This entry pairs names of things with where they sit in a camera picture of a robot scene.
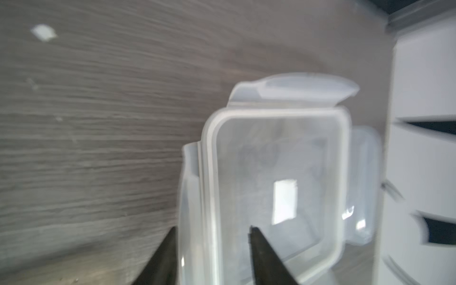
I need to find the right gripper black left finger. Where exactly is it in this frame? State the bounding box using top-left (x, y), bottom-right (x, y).
top-left (132, 226), bottom-right (178, 285)

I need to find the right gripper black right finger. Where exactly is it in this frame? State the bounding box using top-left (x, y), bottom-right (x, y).
top-left (249, 226), bottom-right (298, 285)

